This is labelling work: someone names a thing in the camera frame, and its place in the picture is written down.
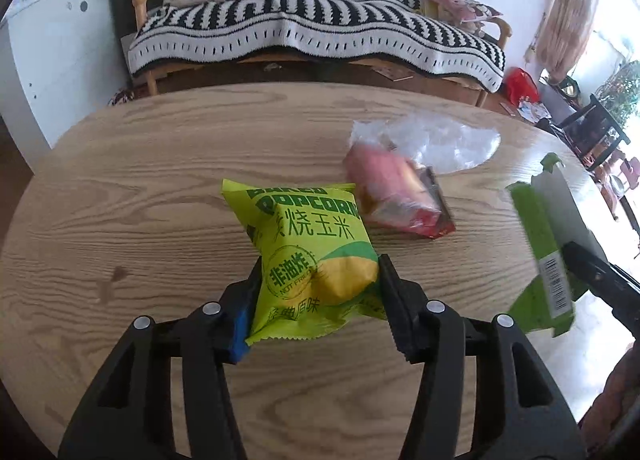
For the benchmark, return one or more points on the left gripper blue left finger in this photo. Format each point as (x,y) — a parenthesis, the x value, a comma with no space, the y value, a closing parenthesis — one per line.
(238,304)

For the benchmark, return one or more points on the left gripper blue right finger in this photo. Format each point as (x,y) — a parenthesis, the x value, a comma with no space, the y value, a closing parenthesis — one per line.
(404,303)

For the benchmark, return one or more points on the white green carton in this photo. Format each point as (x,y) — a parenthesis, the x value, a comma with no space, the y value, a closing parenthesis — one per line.
(550,219)

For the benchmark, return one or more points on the yellow popcorn snack bag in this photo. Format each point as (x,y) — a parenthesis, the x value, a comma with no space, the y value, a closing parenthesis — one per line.
(319,267)

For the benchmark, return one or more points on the red cigarette box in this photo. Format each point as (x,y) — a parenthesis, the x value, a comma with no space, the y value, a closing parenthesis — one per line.
(393,192)

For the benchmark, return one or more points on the clear plastic bag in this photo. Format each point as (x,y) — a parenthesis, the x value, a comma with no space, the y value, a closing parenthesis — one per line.
(430,140)

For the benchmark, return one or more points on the black wooden chair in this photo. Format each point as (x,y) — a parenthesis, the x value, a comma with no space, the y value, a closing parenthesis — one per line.
(591,133)

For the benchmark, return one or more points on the red bag on floor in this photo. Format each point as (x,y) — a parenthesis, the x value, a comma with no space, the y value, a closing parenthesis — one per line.
(520,87)

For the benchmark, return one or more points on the striped black white sofa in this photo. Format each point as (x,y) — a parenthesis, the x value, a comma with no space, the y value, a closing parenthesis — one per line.
(354,30)

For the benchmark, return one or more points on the white cabinet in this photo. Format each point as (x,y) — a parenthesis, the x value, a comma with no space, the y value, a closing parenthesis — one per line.
(60,61)

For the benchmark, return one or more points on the pink cushion on sofa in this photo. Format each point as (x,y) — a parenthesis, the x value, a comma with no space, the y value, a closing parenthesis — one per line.
(468,15)

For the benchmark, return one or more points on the black speaker beside sofa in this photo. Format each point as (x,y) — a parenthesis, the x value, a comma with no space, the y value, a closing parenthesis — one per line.
(125,26)

